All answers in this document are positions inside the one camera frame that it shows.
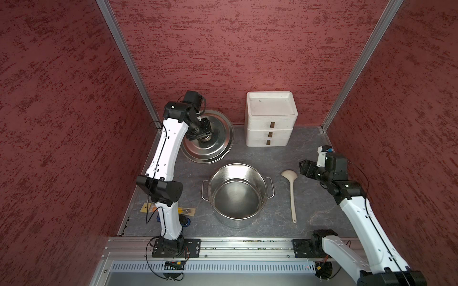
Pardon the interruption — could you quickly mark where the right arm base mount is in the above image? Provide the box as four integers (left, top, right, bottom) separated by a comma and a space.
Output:
292, 239, 326, 259

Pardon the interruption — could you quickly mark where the corner aluminium profile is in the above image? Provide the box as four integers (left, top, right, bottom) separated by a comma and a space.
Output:
321, 0, 404, 135
96, 0, 161, 128

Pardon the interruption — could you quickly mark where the white three-drawer box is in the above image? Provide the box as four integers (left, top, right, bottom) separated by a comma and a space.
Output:
245, 91, 298, 147

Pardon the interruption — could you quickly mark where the left corner aluminium profile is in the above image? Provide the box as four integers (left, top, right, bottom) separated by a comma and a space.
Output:
96, 0, 161, 128

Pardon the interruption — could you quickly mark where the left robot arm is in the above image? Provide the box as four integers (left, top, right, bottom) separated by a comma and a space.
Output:
136, 91, 212, 256

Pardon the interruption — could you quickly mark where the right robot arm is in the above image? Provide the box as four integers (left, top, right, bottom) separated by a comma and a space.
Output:
299, 145, 427, 286

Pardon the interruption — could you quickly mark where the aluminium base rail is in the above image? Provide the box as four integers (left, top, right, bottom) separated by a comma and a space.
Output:
103, 236, 366, 262

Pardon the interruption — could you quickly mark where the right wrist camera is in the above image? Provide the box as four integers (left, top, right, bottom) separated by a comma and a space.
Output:
316, 145, 334, 168

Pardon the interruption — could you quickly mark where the stainless steel pot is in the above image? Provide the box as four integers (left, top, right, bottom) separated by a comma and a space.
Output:
200, 163, 276, 229

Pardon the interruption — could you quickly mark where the right corner aluminium profile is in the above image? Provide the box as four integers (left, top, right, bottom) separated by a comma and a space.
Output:
321, 0, 404, 135

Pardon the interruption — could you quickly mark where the steel pot lid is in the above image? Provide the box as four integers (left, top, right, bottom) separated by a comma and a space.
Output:
180, 110, 234, 164

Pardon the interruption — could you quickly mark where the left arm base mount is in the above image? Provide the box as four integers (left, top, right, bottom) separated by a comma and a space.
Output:
149, 236, 201, 259

